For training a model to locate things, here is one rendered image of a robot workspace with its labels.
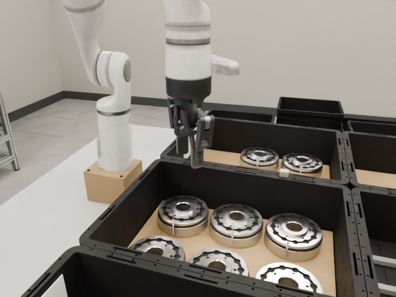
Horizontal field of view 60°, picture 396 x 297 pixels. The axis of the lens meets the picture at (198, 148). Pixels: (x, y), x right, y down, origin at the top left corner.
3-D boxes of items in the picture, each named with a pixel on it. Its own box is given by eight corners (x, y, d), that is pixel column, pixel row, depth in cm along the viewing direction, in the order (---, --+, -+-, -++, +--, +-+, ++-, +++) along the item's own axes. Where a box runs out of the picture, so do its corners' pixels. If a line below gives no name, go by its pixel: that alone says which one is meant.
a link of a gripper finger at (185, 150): (188, 135, 63) (188, 153, 65) (187, 134, 64) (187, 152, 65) (177, 137, 62) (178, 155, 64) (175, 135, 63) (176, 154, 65)
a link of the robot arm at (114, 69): (134, 50, 92) (136, 111, 99) (100, 47, 93) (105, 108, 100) (121, 56, 83) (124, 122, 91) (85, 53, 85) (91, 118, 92)
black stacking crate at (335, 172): (160, 202, 81) (158, 159, 76) (198, 151, 107) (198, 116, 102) (338, 235, 70) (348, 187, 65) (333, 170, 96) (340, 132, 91)
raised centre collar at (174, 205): (167, 213, 68) (167, 210, 68) (176, 200, 73) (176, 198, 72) (190, 218, 67) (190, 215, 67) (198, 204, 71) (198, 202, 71)
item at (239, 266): (175, 287, 52) (175, 284, 52) (196, 245, 61) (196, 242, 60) (241, 304, 49) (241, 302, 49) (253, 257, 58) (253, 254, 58)
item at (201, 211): (150, 220, 67) (149, 217, 67) (170, 194, 76) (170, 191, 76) (198, 230, 64) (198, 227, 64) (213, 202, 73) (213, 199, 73)
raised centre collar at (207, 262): (197, 277, 53) (197, 274, 53) (206, 256, 57) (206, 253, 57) (228, 284, 52) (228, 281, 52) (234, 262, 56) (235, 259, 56)
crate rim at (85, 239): (75, 254, 51) (73, 242, 50) (157, 166, 77) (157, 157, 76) (366, 329, 40) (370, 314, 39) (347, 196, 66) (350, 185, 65)
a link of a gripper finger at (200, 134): (197, 115, 53) (192, 144, 56) (202, 122, 51) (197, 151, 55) (212, 113, 54) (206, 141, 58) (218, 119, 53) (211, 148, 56)
